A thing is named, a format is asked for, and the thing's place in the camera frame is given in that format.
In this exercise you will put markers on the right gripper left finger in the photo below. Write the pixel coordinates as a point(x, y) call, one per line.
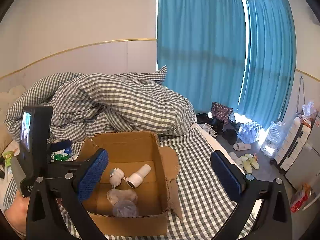
point(72, 182)

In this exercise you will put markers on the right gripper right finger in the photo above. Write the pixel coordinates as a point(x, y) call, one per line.
point(273, 219)

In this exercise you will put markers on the clear plastic lidded cup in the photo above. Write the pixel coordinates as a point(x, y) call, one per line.
point(124, 203)

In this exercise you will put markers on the left hand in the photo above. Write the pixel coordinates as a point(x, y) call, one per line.
point(16, 215)

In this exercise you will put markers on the green snack bag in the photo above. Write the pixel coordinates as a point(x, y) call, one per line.
point(7, 156)

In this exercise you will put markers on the green crumpled wrapper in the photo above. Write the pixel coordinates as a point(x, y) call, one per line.
point(61, 156)

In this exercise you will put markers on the green slipper pair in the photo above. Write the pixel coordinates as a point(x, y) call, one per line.
point(249, 162)

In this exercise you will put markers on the white toy figure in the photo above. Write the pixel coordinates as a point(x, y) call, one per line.
point(116, 176)

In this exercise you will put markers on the blue white small packet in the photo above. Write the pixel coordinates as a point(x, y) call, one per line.
point(68, 151)

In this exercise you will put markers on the grey checked bed sheet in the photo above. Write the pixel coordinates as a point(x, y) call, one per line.
point(204, 204)

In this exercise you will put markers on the white slipper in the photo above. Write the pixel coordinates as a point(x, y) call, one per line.
point(240, 146)

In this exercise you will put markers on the large clear water jug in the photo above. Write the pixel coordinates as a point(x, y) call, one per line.
point(273, 138)

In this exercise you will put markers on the white plastic bottle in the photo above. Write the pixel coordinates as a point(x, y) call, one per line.
point(137, 178)

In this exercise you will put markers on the red white plastic bag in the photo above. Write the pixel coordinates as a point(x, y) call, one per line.
point(300, 197)

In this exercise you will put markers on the pack of water bottles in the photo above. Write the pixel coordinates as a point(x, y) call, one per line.
point(249, 132)

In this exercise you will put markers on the cream tufted headboard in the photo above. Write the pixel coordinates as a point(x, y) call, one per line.
point(7, 99)

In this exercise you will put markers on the grey checked duvet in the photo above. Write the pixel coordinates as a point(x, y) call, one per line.
point(88, 104)

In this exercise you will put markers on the brown cardboard box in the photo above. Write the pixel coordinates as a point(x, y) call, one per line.
point(157, 194)

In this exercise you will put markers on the dark patterned bag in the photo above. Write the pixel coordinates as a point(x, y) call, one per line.
point(221, 112)

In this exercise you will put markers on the blue curtain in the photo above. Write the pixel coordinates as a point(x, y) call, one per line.
point(239, 53)

